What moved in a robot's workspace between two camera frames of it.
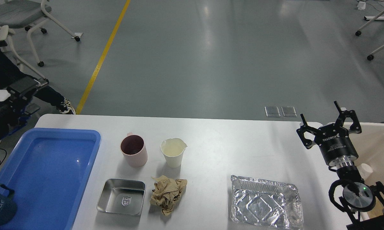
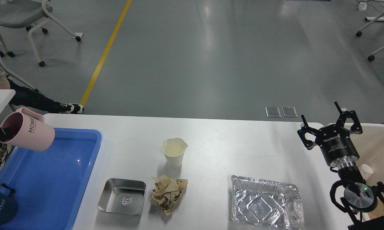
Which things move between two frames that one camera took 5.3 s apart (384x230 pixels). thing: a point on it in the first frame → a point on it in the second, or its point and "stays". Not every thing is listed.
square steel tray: x=121 y=196 stays
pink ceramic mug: x=133 y=147 → x=29 y=130
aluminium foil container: x=266 y=203 stays
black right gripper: x=333 y=140 stays
